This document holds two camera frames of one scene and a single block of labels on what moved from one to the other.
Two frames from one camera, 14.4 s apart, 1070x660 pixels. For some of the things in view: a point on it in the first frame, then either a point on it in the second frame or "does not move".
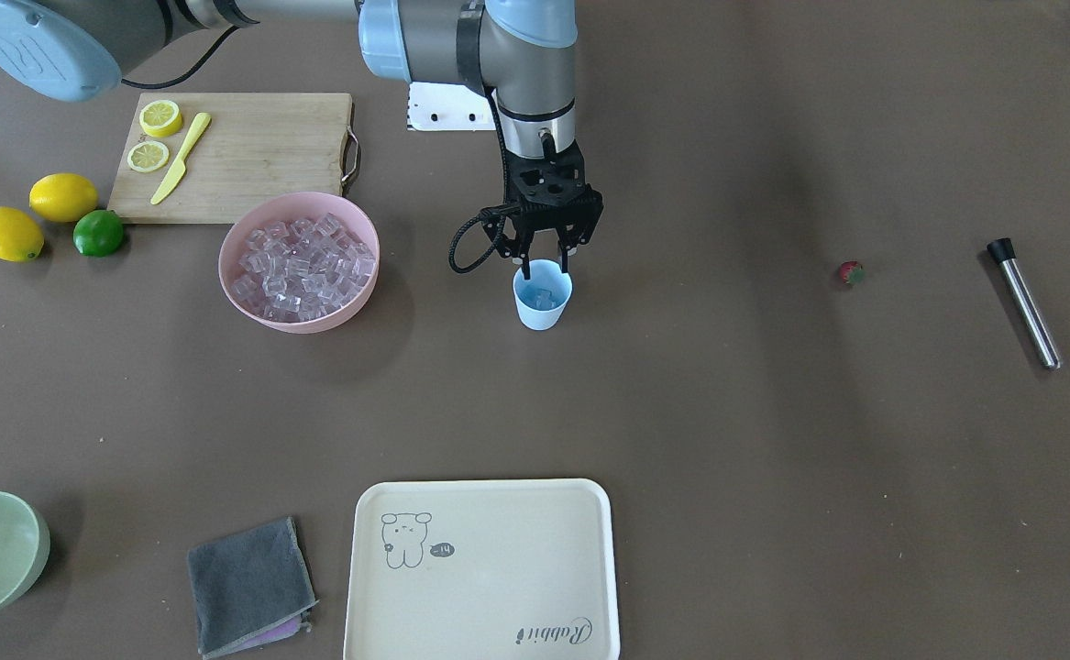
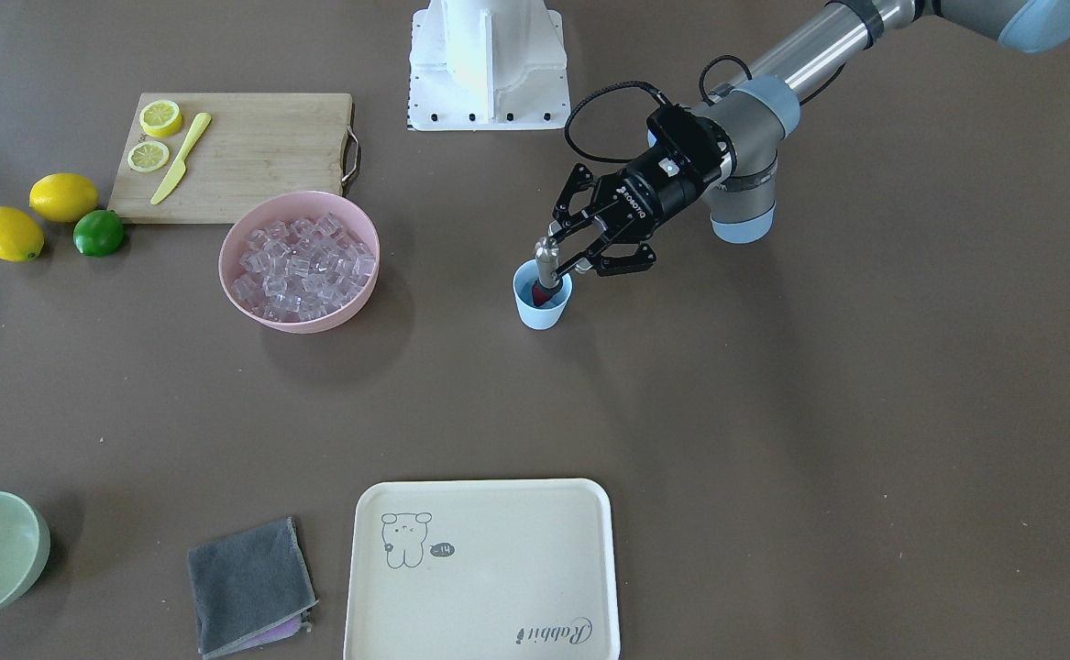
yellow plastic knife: (181, 165) does not move
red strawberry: (852, 272) → (540, 295)
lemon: (63, 197) does not move
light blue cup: (543, 299) does not move
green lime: (98, 233) does not move
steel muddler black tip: (1003, 251) → (546, 254)
